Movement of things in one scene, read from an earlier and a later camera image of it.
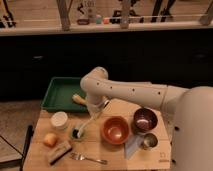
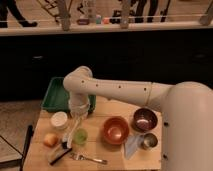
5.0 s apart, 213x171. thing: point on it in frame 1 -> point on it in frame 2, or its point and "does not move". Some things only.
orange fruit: x=50 y=139 does not move
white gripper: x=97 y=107 -> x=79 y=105
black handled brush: x=76 y=131 -> x=67 y=144
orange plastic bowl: x=115 y=130 does not move
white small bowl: x=59 y=120 does not move
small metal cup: x=150 y=141 does not move
